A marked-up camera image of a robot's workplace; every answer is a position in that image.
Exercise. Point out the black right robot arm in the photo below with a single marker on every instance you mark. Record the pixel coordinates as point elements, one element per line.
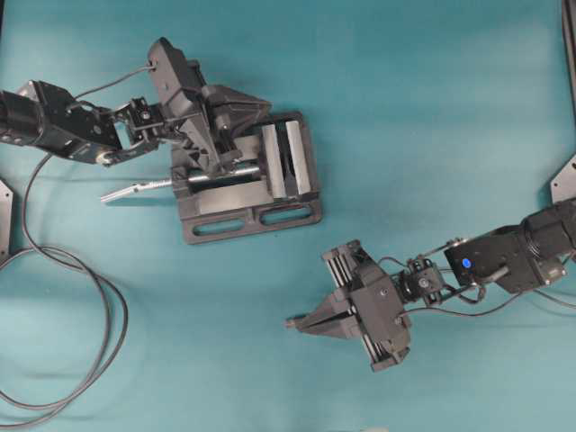
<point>518,258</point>

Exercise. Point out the black metal bench vise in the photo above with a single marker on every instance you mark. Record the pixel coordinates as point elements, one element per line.
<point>273,186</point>

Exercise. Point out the grey right mounting plate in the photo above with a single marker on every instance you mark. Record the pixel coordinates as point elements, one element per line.
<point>563,185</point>

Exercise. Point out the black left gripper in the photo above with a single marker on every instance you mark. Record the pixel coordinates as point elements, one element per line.
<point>183,96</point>

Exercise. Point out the silver vise screw handle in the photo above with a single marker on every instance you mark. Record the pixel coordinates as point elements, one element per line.
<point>157,184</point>

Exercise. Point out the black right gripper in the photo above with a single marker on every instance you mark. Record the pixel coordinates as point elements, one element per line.
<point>365,305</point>

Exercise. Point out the grey left mounting plate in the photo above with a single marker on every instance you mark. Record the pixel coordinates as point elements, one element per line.
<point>6,206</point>

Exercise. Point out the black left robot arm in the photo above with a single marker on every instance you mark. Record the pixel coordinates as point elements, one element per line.
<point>49,118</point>

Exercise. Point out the grey mounting plate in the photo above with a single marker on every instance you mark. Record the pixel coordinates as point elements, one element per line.
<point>6,206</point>
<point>563,185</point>

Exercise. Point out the black aluminium frame rail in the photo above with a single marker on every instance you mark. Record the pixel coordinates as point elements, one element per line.
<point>568,33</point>

